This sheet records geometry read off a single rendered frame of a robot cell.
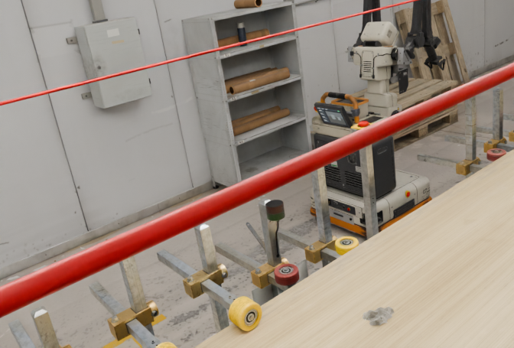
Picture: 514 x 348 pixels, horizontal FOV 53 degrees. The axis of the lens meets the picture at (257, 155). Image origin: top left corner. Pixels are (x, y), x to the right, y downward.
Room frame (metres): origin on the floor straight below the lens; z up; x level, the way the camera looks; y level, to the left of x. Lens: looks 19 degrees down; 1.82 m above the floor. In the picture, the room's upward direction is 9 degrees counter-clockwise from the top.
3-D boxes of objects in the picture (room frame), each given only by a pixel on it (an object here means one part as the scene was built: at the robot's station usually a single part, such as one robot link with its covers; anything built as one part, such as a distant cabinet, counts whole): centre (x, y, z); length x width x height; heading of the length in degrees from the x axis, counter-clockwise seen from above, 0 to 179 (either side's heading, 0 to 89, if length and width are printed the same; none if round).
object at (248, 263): (1.61, 0.08, 0.84); 0.43 x 0.03 x 0.04; 35
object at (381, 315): (1.16, -0.26, 0.91); 0.09 x 0.07 x 0.02; 102
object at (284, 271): (1.45, -0.03, 0.85); 0.08 x 0.08 x 0.11
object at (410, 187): (3.43, -0.77, 0.16); 0.67 x 0.64 x 0.25; 125
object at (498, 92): (2.43, -1.22, 0.88); 0.04 x 0.04 x 0.48; 35
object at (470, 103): (2.29, -1.02, 0.93); 0.04 x 0.04 x 0.48; 35
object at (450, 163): (2.31, -0.96, 0.80); 0.43 x 0.03 x 0.04; 35
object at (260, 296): (1.60, -0.01, 0.75); 0.26 x 0.01 x 0.10; 125
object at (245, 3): (4.61, -0.13, 1.59); 0.30 x 0.08 x 0.08; 35
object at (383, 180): (3.38, -0.70, 0.59); 0.55 x 0.34 x 0.83; 35
